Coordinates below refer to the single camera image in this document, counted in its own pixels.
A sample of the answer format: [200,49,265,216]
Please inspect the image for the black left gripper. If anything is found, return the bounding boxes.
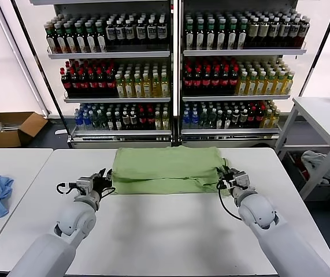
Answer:
[91,169,114,200]

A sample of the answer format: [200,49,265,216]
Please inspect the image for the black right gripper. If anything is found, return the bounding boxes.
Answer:
[216,166,238,189]

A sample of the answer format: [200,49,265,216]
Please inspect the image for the light green polo shirt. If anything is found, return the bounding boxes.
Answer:
[111,146,232,197]

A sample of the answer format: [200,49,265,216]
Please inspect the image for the small dark tea bottle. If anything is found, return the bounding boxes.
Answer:
[239,108,248,129]
[129,110,139,130]
[230,108,240,129]
[121,110,131,130]

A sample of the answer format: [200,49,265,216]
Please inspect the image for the small blue water bottle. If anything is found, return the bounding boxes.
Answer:
[75,111,85,130]
[181,110,191,129]
[83,111,93,130]
[190,110,200,129]

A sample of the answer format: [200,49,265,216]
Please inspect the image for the small red cap cola bottle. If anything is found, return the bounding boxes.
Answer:
[255,106,265,129]
[146,108,156,130]
[247,106,256,129]
[138,108,148,130]

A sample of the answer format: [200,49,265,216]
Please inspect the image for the dark red cloth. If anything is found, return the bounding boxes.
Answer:
[293,157,309,181]

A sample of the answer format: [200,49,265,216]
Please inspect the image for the crumpled white cloth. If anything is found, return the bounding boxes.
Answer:
[301,150,330,180]

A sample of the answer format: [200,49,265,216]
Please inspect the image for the yellow tea bottle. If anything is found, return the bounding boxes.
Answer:
[116,73,126,98]
[274,71,285,95]
[152,72,162,98]
[134,73,144,98]
[143,72,153,98]
[161,71,171,97]
[265,71,276,95]
[124,73,135,98]
[238,71,249,95]
[255,71,267,95]
[247,71,258,95]
[283,71,295,95]

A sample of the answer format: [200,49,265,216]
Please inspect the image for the grey plastic crate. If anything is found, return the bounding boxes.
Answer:
[285,151,330,202]

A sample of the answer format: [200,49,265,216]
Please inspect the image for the black slanted pole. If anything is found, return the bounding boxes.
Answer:
[297,0,330,98]
[10,0,75,150]

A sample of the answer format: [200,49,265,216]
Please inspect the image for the open cardboard box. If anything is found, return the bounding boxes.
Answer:
[0,111,49,148]

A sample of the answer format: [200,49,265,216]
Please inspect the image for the white side table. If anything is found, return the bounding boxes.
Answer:
[274,96,330,201]

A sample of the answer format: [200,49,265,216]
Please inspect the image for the clear plastic packet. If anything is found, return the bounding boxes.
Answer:
[0,122,20,134]

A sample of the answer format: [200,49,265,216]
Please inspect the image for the grey metal shelf unit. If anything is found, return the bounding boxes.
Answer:
[176,0,309,148]
[29,0,175,149]

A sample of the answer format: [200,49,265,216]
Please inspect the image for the green cap dark tea bottle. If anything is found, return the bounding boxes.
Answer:
[216,18,228,50]
[54,23,68,54]
[64,23,77,54]
[74,23,87,53]
[206,18,217,50]
[238,18,248,49]
[45,23,58,54]
[227,18,239,50]
[195,18,206,50]
[84,22,97,53]
[94,21,107,53]
[185,18,196,50]

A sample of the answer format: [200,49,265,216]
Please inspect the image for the beige label dark drink bottle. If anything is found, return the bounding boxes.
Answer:
[247,17,259,48]
[257,17,270,48]

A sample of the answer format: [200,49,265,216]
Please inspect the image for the white label dark drink bottle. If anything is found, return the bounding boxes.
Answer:
[136,19,147,47]
[268,17,280,48]
[279,17,291,48]
[115,20,126,47]
[288,17,301,48]
[157,17,168,47]
[125,19,136,47]
[298,17,311,48]
[106,20,117,47]
[146,18,157,47]

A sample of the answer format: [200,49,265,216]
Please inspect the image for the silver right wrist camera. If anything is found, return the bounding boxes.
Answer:
[233,172,251,190]

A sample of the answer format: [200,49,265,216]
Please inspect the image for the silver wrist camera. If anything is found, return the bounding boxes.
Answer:
[76,177,95,193]
[233,172,251,190]

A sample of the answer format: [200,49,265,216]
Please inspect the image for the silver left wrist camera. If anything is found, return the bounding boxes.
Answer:
[76,177,95,193]

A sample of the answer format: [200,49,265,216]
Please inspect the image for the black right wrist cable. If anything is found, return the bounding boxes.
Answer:
[216,179,244,222]

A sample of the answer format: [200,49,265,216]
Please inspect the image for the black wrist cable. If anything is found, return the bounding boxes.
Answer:
[55,181,79,196]
[216,179,244,222]

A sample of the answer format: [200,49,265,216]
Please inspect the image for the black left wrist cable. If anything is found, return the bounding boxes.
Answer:
[55,181,79,196]

